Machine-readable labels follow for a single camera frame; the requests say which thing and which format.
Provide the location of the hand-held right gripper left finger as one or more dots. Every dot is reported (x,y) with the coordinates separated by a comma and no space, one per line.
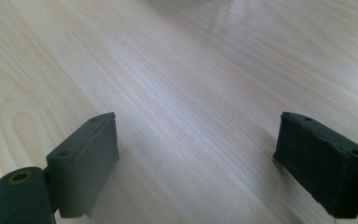
(80,168)

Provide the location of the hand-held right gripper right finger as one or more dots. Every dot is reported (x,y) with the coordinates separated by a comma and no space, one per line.
(323,168)

